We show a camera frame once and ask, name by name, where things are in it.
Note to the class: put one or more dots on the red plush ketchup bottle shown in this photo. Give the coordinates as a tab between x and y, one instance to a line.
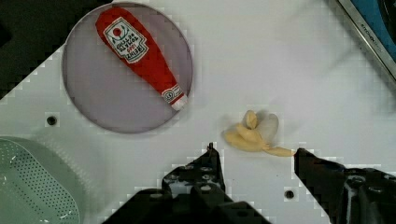
133	44

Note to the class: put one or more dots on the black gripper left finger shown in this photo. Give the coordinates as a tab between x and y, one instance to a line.
190	194

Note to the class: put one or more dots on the grey round plate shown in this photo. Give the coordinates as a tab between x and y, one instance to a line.
105	90

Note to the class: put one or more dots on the yellow plush peeled banana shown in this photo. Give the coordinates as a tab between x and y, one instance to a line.
254	135

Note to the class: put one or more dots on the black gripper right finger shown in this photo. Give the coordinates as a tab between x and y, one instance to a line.
348	195

